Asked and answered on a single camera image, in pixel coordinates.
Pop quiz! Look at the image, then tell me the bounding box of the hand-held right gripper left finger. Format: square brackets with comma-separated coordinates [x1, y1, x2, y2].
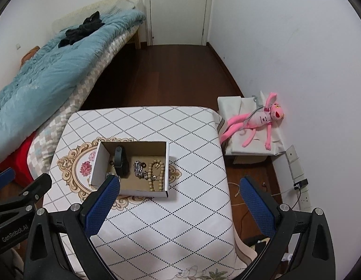
[23, 176, 122, 280]

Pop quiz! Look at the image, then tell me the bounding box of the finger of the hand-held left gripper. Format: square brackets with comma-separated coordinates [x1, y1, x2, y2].
[14, 173, 52, 203]
[0, 168, 16, 193]

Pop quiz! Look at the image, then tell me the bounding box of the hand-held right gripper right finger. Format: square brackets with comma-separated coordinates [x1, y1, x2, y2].
[239, 176, 336, 280]

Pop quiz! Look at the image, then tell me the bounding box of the cardboard box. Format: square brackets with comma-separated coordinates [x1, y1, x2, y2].
[89, 140, 171, 199]

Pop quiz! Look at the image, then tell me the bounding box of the black smart band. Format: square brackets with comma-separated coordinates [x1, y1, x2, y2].
[114, 146, 130, 178]

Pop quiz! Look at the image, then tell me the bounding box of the silver chain bracelet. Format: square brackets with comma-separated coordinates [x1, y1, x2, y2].
[133, 160, 149, 179]

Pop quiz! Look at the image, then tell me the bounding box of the wooden bead bracelet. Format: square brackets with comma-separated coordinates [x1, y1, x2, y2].
[148, 159, 166, 191]

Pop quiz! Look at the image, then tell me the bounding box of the red blanket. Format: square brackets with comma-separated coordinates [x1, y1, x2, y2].
[0, 136, 38, 187]

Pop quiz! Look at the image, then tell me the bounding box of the beige striped under cloth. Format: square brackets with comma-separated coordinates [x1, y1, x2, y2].
[233, 227, 260, 269]

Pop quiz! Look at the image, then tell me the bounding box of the diamond patterned tablecloth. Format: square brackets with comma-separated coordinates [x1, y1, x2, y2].
[42, 106, 248, 280]

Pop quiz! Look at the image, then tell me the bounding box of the pink plush toy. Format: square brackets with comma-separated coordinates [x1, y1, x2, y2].
[220, 92, 286, 150]

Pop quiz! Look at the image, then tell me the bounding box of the white cloth covered box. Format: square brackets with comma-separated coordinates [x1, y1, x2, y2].
[217, 95, 286, 156]

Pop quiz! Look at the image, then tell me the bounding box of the light blue quilt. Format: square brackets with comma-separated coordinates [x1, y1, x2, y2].
[0, 9, 147, 167]

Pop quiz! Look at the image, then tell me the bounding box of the checkered bedsheet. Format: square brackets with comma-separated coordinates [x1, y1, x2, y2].
[25, 31, 140, 178]

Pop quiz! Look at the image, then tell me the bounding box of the brown pillow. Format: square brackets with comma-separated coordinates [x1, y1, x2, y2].
[21, 46, 41, 65]

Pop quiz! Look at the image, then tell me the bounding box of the black garment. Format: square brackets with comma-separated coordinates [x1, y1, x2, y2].
[58, 11, 105, 48]

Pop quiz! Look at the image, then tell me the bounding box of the cream quilted mattress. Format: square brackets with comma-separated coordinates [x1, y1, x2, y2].
[52, 0, 144, 32]

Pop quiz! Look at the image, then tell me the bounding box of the white door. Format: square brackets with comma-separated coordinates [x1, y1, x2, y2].
[144, 0, 213, 46]

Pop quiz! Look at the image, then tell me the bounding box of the thin charger cable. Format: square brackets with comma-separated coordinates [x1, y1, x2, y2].
[229, 182, 298, 199]

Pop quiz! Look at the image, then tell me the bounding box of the white wall socket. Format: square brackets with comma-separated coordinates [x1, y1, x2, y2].
[297, 188, 312, 210]

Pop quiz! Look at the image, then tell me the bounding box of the white wall plate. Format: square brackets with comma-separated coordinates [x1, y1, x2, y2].
[286, 145, 300, 164]
[290, 160, 305, 178]

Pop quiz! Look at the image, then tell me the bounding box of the grey wire hook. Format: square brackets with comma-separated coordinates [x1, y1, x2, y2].
[252, 95, 270, 120]

